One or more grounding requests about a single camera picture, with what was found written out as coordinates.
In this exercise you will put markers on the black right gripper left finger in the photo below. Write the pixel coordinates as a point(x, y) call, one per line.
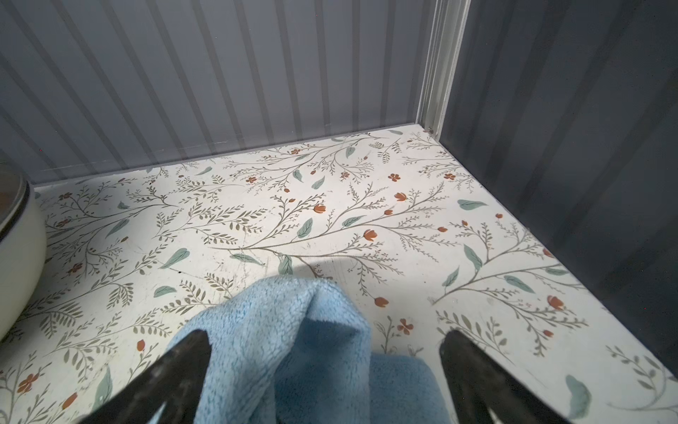
point(169, 391)

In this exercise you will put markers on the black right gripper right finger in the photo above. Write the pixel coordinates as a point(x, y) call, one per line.
point(482, 391)

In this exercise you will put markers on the light blue microfiber cloth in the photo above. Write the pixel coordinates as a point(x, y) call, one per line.
point(296, 350)

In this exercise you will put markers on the white wok pan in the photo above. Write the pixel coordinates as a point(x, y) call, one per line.
point(23, 245)

